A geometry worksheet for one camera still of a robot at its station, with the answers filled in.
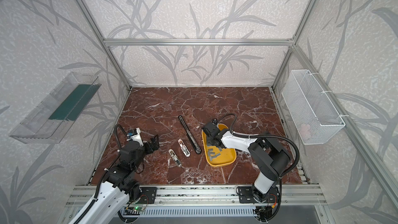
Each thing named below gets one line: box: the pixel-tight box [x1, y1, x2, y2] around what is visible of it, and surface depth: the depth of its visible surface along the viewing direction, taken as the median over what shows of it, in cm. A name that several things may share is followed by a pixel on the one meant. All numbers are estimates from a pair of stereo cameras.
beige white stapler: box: [168, 148, 183, 167], surface depth 85 cm
